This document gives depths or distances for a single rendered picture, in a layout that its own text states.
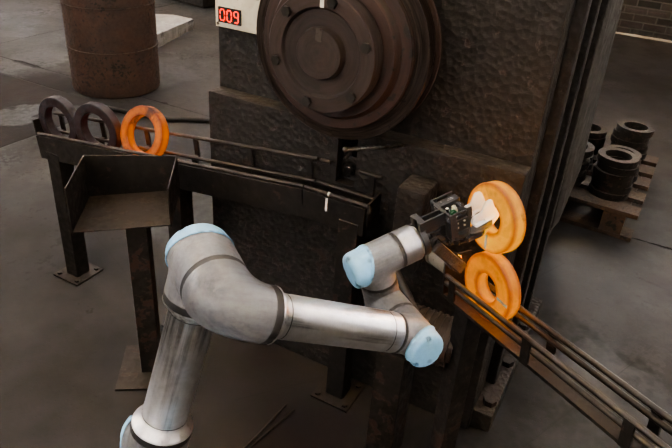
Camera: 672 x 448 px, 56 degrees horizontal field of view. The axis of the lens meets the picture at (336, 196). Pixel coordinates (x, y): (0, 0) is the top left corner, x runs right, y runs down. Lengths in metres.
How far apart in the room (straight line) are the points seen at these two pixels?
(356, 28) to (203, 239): 0.60
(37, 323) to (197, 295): 1.55
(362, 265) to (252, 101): 0.81
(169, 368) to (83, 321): 1.30
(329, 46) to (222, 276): 0.66
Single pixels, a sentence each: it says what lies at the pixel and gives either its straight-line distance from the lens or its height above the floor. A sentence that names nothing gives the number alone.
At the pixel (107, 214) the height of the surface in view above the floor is 0.59.
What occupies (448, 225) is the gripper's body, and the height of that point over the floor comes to 0.89.
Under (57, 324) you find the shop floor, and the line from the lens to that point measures 2.48.
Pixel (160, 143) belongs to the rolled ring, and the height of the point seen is 0.68.
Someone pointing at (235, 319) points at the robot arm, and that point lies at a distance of 0.99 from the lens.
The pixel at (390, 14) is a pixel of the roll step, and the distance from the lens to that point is 1.45.
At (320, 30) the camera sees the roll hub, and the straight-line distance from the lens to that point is 1.45.
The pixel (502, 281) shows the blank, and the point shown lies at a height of 0.76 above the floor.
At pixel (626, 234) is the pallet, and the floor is 0.02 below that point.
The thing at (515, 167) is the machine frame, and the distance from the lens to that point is 1.61.
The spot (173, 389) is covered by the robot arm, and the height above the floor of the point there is 0.66.
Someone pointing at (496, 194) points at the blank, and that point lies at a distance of 1.35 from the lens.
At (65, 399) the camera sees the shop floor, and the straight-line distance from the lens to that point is 2.20.
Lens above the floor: 1.52
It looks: 29 degrees down
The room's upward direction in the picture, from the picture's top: 4 degrees clockwise
